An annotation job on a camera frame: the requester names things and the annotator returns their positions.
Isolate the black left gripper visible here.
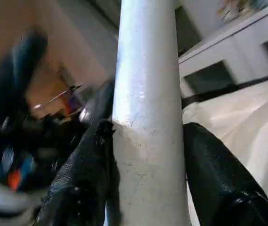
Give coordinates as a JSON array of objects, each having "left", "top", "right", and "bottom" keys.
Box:
[{"left": 0, "top": 113, "right": 85, "bottom": 203}]

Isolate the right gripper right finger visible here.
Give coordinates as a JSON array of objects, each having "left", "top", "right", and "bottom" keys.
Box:
[{"left": 183, "top": 122, "right": 268, "bottom": 226}]

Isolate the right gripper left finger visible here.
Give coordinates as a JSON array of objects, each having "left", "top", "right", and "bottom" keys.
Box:
[{"left": 32, "top": 120, "right": 118, "bottom": 226}]

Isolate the white plastic table top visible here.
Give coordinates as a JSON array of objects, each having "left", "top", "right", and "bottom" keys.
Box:
[{"left": 183, "top": 77, "right": 268, "bottom": 226}]

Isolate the white plastic table leg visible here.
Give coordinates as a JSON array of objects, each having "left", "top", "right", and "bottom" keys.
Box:
[{"left": 106, "top": 0, "right": 192, "bottom": 226}]

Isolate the white cabinet with glass doors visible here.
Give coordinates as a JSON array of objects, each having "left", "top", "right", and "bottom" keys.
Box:
[{"left": 178, "top": 0, "right": 268, "bottom": 97}]

